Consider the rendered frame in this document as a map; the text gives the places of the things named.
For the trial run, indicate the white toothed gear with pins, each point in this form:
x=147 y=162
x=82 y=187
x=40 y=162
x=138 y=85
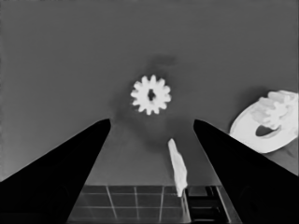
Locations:
x=285 y=109
x=142 y=99

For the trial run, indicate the white round carrier with pins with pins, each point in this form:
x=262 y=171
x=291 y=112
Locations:
x=246 y=133

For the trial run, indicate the small white T-shaped piece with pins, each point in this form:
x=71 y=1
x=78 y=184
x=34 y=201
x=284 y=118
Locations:
x=178 y=165

